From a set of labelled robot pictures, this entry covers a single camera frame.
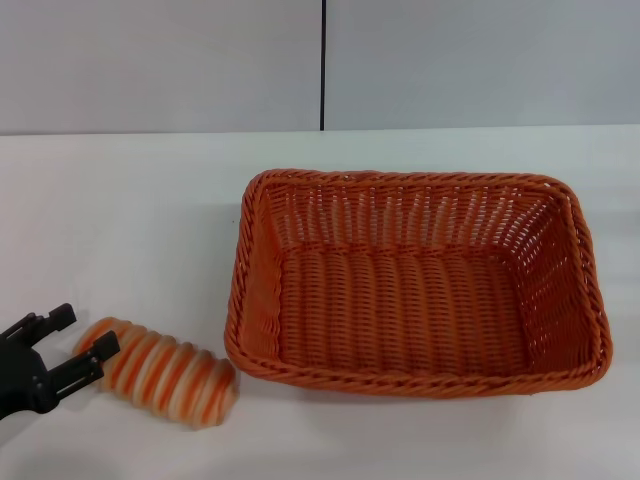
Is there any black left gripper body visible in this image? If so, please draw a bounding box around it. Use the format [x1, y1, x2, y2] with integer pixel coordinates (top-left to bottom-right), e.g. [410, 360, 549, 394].
[0, 327, 55, 419]

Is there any orange white striped bread roll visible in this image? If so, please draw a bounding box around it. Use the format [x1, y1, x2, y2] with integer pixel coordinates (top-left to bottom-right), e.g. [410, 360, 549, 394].
[72, 315, 240, 430]

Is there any orange woven plastic basket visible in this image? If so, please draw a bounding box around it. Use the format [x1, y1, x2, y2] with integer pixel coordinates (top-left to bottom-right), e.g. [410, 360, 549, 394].
[223, 168, 614, 401]

